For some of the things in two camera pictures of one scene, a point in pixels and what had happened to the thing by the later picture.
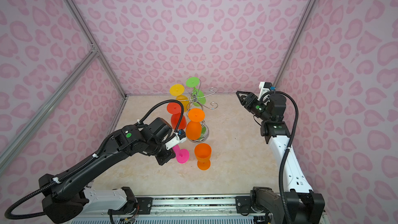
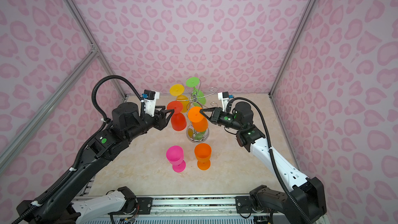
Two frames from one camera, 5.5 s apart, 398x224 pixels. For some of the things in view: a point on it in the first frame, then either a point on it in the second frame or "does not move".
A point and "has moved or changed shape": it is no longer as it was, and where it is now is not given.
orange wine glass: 193,129 has moved or changed shape
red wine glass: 174,109 does not move
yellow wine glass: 178,90 does not move
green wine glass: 199,98 does not move
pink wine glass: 182,155 has moved or changed shape
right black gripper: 251,97 → 214,120
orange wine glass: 202,152 does not move
